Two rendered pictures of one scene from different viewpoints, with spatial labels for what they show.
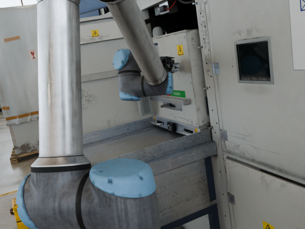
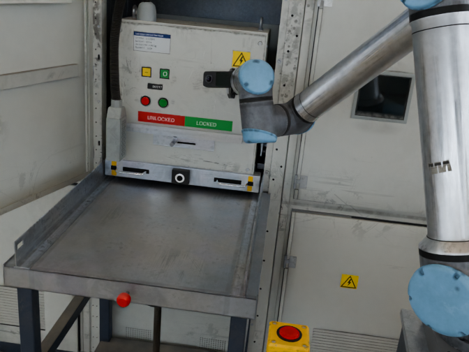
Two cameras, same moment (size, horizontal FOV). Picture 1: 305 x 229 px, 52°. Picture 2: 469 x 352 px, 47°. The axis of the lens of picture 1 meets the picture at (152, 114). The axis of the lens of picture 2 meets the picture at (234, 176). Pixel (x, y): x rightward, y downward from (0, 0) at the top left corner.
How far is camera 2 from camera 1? 1.53 m
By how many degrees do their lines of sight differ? 60
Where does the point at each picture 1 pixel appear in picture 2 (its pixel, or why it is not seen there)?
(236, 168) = (312, 221)
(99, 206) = not seen: outside the picture
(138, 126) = (93, 182)
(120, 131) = (79, 196)
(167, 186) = not seen: hidden behind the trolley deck
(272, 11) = not seen: hidden behind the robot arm
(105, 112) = (18, 157)
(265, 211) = (350, 262)
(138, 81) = (283, 114)
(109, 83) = (29, 97)
